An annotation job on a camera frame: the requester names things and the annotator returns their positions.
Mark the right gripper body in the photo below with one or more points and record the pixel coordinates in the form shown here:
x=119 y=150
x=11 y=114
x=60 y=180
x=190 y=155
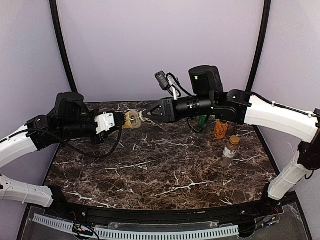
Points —
x=168 y=110

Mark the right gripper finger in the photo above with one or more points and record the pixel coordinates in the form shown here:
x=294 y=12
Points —
x=154 y=119
x=154 y=110

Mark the yellow tea bottle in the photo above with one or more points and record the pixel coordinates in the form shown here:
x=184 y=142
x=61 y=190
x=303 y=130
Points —
x=133 y=119

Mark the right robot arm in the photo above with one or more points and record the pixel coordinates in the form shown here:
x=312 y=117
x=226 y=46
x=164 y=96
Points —
x=243 y=107

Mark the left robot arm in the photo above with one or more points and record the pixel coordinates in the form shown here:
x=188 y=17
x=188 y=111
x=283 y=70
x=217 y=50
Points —
x=69 y=119

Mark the green plastic bottle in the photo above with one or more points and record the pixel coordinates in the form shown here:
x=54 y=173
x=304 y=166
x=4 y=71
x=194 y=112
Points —
x=203 y=120

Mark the orange juice bottle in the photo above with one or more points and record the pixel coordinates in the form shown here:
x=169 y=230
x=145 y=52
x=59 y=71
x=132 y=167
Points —
x=221 y=128

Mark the brown coffee bottle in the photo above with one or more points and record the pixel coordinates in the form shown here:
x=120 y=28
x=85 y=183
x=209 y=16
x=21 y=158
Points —
x=230 y=151

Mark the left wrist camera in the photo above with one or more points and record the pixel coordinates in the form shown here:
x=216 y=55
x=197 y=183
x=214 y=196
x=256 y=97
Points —
x=105 y=122

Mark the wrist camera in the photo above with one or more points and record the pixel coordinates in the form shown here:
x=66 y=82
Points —
x=166 y=84
x=105 y=122

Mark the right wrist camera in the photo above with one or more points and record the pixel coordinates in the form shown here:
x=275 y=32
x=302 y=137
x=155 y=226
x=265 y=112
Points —
x=166 y=84

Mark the black front rail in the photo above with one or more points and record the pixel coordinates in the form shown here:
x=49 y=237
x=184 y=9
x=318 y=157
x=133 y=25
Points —
x=235 y=214

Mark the white slotted cable duct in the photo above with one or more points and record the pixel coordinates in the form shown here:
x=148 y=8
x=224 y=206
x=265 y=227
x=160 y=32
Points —
x=130 y=231

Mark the left black frame post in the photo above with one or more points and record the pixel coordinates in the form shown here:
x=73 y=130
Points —
x=61 y=45

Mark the black frame post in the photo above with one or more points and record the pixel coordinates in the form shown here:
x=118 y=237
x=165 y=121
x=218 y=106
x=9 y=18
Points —
x=260 y=44
x=61 y=45

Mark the right black frame post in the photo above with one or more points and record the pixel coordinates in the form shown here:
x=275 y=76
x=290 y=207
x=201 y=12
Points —
x=260 y=44

